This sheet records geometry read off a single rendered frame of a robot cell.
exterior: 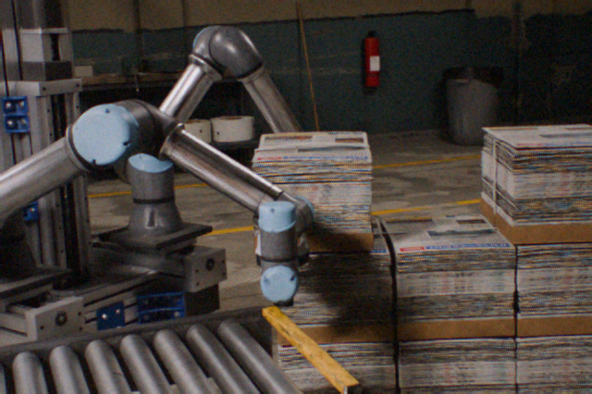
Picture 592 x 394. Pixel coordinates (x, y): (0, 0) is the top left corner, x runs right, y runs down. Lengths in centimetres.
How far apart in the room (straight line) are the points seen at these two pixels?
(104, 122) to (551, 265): 111
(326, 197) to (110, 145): 57
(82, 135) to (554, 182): 109
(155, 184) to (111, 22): 621
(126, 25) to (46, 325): 669
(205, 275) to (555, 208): 92
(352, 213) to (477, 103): 710
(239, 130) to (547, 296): 618
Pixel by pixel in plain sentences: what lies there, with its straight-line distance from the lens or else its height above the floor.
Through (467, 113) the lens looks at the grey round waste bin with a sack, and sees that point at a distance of 926.
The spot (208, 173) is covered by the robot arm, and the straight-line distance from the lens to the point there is 195.
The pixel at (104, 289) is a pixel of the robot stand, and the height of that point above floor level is 73.
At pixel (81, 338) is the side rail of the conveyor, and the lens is 184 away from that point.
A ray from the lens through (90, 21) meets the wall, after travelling 863.
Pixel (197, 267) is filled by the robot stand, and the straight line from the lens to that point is 243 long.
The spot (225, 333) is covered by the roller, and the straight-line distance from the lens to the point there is 182.
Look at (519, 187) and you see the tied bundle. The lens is 222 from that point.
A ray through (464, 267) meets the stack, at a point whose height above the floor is 78.
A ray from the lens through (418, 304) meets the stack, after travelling 224.
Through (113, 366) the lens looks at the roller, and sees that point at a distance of 168.
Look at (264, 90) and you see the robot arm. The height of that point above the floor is 119.
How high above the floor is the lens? 140
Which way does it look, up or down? 11 degrees down
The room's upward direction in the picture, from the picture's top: 2 degrees counter-clockwise
